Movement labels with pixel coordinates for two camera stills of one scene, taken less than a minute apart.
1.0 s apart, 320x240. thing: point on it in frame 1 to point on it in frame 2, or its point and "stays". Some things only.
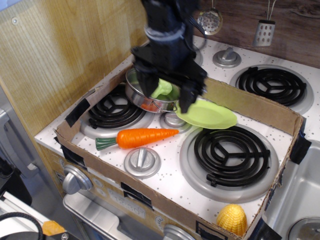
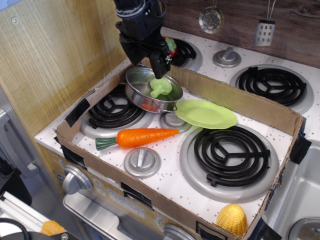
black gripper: x=170 y=51 to x=140 y=37
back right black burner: x=280 y=84 stays
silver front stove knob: x=142 y=163 stays
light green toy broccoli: x=164 y=88 stays
